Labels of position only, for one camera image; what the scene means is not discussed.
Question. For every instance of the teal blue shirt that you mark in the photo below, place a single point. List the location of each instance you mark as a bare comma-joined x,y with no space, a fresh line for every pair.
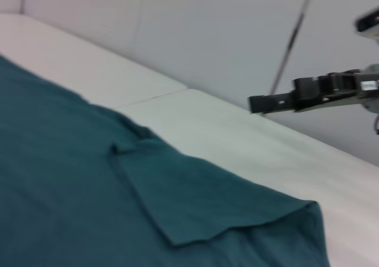
103,190

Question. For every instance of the thin dark pole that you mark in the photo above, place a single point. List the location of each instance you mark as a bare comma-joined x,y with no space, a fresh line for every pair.
291,39

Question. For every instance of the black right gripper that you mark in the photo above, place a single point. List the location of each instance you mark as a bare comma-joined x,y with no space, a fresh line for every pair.
352,85

